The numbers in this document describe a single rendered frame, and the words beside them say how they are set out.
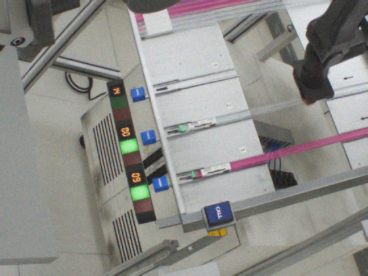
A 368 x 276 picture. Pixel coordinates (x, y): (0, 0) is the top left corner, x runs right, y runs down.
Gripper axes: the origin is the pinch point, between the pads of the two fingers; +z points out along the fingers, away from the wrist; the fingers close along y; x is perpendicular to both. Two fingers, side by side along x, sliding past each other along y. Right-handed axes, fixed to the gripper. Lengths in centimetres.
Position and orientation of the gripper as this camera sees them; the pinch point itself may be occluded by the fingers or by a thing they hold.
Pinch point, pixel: (308, 99)
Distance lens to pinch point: 135.9
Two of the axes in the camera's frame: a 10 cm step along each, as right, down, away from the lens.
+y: -2.4, -8.7, 4.4
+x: -9.7, 2.4, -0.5
